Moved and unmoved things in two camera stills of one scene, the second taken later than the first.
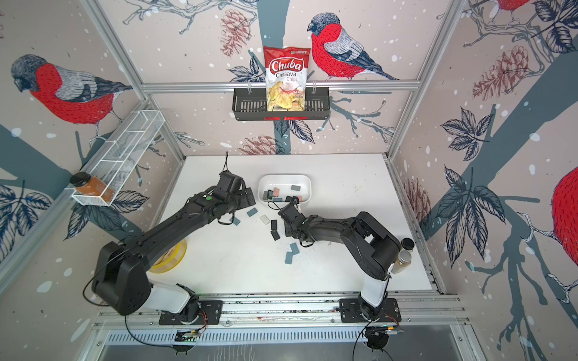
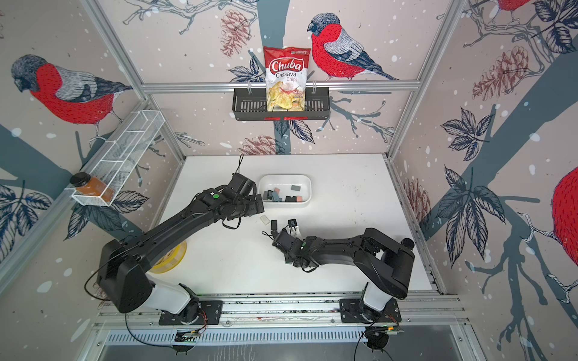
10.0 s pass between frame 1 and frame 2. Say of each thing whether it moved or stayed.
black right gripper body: moved
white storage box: stayed
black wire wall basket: stayed
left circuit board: stayed
